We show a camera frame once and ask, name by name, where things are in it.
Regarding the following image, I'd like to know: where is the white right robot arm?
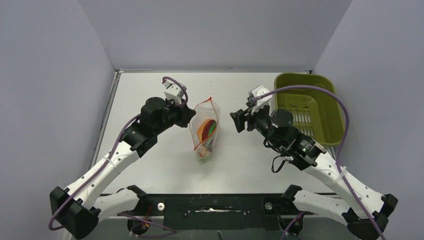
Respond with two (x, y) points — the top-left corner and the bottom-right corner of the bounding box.
(230, 106), (398, 240)

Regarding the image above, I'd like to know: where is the green toy chili pepper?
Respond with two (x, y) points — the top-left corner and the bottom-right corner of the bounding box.
(208, 121), (217, 136)

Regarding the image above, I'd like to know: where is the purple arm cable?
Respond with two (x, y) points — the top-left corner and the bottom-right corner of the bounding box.
(249, 85), (388, 240)
(48, 76), (189, 231)

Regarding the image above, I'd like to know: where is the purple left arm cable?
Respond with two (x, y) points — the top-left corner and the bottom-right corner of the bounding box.
(48, 76), (189, 231)

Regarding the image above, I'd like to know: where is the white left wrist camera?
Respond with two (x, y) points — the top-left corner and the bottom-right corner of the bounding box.
(162, 81), (187, 105)

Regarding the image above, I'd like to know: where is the olive green plastic tub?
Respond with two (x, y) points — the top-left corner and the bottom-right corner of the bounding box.
(274, 72), (345, 148)

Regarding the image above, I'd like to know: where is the clear zip top bag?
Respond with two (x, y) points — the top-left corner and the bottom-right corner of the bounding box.
(189, 96), (221, 164)

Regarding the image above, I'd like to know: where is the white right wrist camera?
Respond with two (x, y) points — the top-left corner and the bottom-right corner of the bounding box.
(247, 85), (272, 116)

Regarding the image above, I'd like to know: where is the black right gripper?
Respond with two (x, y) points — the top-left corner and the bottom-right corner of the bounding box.
(231, 101), (283, 149)

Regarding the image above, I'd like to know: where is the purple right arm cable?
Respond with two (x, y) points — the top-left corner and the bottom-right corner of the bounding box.
(249, 85), (388, 240)

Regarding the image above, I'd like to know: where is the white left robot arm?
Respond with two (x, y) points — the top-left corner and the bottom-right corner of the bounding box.
(48, 97), (196, 240)

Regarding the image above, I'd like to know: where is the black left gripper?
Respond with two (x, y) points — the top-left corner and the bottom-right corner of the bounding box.
(154, 97), (196, 135)

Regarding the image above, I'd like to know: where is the green toy starfruit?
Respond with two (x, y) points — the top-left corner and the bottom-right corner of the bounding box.
(195, 145), (214, 163)

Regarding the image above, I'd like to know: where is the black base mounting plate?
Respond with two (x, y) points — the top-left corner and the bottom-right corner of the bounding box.
(131, 193), (300, 231)

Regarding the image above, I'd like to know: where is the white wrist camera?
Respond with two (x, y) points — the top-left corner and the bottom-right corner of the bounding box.
(162, 81), (187, 105)
(247, 85), (272, 116)

